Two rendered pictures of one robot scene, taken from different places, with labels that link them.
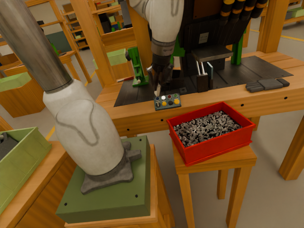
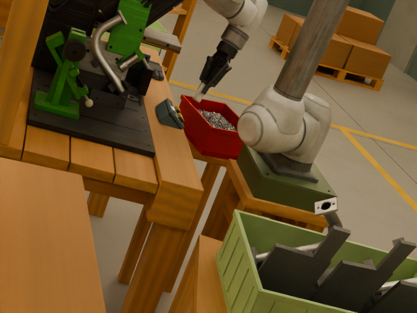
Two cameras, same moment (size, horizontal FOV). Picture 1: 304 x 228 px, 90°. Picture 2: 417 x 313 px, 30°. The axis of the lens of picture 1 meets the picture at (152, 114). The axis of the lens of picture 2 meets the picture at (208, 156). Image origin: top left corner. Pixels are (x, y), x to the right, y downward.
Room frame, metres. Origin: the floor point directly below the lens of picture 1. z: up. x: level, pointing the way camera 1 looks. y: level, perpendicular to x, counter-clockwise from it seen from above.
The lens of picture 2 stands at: (1.79, 2.45, 1.82)
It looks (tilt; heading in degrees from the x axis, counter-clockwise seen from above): 20 degrees down; 244
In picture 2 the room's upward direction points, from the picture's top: 21 degrees clockwise
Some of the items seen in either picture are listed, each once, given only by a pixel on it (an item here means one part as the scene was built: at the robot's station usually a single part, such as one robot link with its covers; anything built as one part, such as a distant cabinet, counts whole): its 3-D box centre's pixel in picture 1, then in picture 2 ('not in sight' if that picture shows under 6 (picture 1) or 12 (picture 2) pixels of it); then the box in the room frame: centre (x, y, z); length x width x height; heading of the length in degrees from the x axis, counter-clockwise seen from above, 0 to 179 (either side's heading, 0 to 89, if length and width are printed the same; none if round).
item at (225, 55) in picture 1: (205, 49); (130, 30); (0.91, -0.40, 1.11); 0.39 x 0.16 x 0.03; 171
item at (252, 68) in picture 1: (190, 79); (89, 82); (1.02, -0.34, 0.89); 1.10 x 0.42 x 0.02; 81
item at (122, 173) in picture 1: (111, 159); (287, 158); (0.40, 0.19, 0.96); 0.22 x 0.18 x 0.06; 91
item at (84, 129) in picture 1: (89, 133); (303, 125); (0.40, 0.21, 1.10); 0.18 x 0.16 x 0.22; 27
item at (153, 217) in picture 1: (118, 180); (276, 192); (0.40, 0.21, 0.83); 0.32 x 0.32 x 0.04; 82
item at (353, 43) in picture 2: not in sight; (335, 40); (-3.11, -5.52, 0.37); 1.20 x 0.80 x 0.74; 3
